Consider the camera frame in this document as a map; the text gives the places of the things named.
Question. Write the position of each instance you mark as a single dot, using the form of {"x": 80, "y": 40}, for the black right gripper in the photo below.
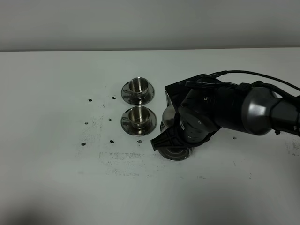
{"x": 205, "y": 105}

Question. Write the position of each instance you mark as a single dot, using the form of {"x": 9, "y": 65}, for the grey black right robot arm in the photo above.
{"x": 265, "y": 107}

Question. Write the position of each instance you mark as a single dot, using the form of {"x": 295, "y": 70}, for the stainless steel teapot saucer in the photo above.
{"x": 175, "y": 154}

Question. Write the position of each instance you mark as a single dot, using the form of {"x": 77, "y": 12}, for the near stainless steel teacup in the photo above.
{"x": 139, "y": 117}

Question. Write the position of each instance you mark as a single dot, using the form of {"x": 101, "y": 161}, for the stainless steel teacup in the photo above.
{"x": 139, "y": 87}
{"x": 139, "y": 117}

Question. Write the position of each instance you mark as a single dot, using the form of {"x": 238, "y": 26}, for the near stainless steel saucer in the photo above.
{"x": 129, "y": 129}

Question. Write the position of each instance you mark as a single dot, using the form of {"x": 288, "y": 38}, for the far stainless steel teacup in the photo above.
{"x": 139, "y": 87}

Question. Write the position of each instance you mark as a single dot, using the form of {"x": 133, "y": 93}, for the far stainless steel saucer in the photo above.
{"x": 128, "y": 98}

